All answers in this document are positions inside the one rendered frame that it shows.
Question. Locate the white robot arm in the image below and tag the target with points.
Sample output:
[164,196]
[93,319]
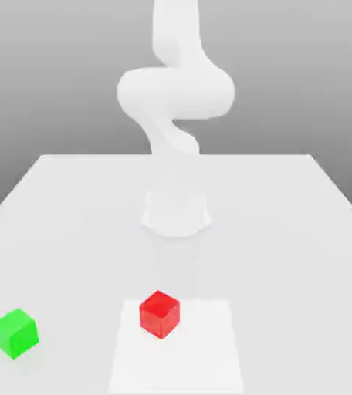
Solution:
[176,92]

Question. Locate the small red cube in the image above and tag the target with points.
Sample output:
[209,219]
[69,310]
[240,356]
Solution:
[159,314]

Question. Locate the small green cube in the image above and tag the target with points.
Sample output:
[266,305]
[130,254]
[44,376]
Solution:
[14,334]

